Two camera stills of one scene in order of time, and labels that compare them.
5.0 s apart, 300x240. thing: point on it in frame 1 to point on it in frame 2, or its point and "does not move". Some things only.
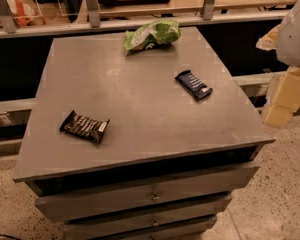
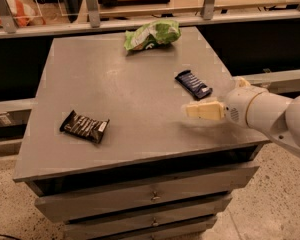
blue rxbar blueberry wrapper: x=190 y=81 does not move
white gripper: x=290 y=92 to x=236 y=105
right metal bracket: x=208 y=7 does not move
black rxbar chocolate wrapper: x=86 y=128 does not move
